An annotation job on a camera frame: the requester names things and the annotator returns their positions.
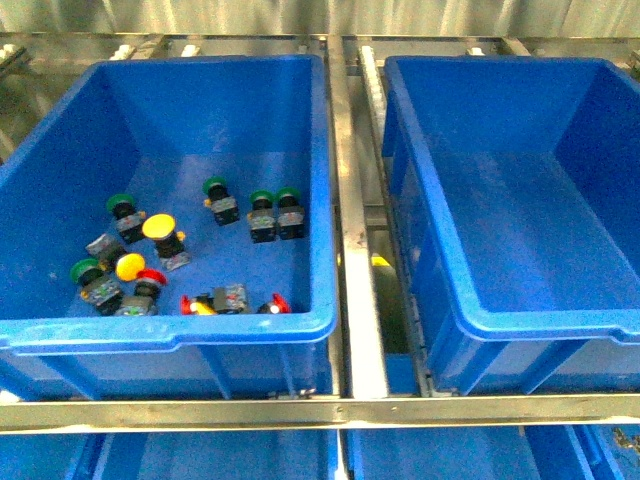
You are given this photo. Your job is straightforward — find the blue bin with buttons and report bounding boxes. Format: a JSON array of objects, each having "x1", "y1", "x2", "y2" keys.
[{"x1": 1, "y1": 55, "x2": 337, "y2": 400}]

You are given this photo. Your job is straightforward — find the green button pair right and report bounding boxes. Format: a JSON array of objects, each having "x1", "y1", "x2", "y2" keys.
[{"x1": 277, "y1": 187, "x2": 305, "y2": 240}]

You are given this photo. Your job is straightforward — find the green button pair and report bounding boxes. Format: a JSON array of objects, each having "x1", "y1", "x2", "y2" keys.
[
  {"x1": 277, "y1": 187, "x2": 305, "y2": 240},
  {"x1": 248, "y1": 190, "x2": 276, "y2": 243}
]

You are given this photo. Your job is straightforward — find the green button pair left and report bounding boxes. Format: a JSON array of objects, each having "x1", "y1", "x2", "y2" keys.
[{"x1": 248, "y1": 190, "x2": 276, "y2": 243}]

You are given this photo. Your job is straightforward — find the red button at bin edge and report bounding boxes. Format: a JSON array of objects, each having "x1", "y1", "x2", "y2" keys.
[{"x1": 257, "y1": 293, "x2": 292, "y2": 315}]

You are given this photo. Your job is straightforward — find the green button top middle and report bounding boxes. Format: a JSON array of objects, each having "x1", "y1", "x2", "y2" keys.
[{"x1": 202, "y1": 176, "x2": 239, "y2": 226}]

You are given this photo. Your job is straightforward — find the red button with yellow clip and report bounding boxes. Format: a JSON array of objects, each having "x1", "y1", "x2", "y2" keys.
[{"x1": 180, "y1": 283, "x2": 249, "y2": 315}]

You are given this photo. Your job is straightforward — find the yellow button upright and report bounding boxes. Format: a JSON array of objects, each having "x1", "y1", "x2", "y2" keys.
[{"x1": 142, "y1": 213, "x2": 191, "y2": 271}]

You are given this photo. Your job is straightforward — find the red button lower middle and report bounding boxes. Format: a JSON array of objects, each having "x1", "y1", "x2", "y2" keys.
[{"x1": 115, "y1": 268, "x2": 168, "y2": 316}]

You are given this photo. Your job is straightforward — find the green button far left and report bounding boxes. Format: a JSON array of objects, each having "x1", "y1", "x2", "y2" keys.
[{"x1": 106, "y1": 193, "x2": 146, "y2": 244}]

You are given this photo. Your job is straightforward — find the yellow button lying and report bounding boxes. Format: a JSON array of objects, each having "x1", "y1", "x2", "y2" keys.
[{"x1": 85, "y1": 233, "x2": 146, "y2": 282}]

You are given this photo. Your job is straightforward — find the blue empty middle bin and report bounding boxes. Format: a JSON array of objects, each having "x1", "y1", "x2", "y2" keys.
[{"x1": 382, "y1": 56, "x2": 639, "y2": 395}]

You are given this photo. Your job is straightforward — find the green button lower left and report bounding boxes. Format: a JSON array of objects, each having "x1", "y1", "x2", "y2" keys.
[{"x1": 69, "y1": 258, "x2": 124, "y2": 316}]

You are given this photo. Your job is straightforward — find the lower blue bin middle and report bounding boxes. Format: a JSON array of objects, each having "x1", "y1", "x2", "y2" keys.
[{"x1": 347, "y1": 426, "x2": 594, "y2": 479}]

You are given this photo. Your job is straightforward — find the lower blue bin with parts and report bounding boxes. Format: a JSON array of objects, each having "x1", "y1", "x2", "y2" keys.
[{"x1": 574, "y1": 424, "x2": 639, "y2": 480}]

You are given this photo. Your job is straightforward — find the lower blue bin far left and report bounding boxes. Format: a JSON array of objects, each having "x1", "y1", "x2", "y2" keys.
[{"x1": 1, "y1": 434, "x2": 105, "y2": 479}]

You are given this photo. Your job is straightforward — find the small metal parts pile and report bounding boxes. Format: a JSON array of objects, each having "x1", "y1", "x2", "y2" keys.
[{"x1": 612, "y1": 425, "x2": 639, "y2": 468}]

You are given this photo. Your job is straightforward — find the metal rack frame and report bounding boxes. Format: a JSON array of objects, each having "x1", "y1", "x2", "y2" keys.
[{"x1": 1, "y1": 35, "x2": 639, "y2": 435}]

